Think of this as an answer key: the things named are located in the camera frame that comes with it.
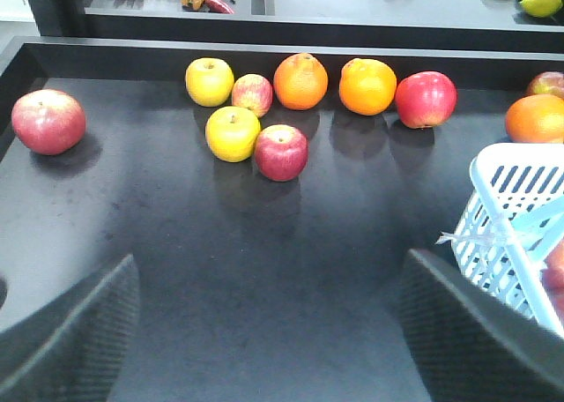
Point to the light blue plastic basket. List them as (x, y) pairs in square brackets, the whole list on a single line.
[(511, 222)]

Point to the red yellow apple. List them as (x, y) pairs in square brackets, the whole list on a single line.
[(547, 82)]

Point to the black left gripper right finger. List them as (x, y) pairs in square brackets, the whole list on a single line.
[(467, 345)]

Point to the orange fruit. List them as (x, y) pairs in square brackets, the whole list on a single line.
[(535, 119), (300, 81), (367, 86)]

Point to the red apple at edge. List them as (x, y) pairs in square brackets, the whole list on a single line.
[(48, 121)]

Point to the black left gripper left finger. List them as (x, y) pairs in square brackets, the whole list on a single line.
[(72, 349)]

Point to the red pink apple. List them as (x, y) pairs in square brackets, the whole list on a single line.
[(425, 100)]

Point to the yellow lemon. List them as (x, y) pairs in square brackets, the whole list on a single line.
[(541, 8)]

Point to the small pink apple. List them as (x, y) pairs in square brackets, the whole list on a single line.
[(254, 92)]

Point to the dark red apple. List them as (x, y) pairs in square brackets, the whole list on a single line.
[(281, 152), (552, 279)]

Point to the red chili pepper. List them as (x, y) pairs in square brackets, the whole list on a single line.
[(219, 6)]

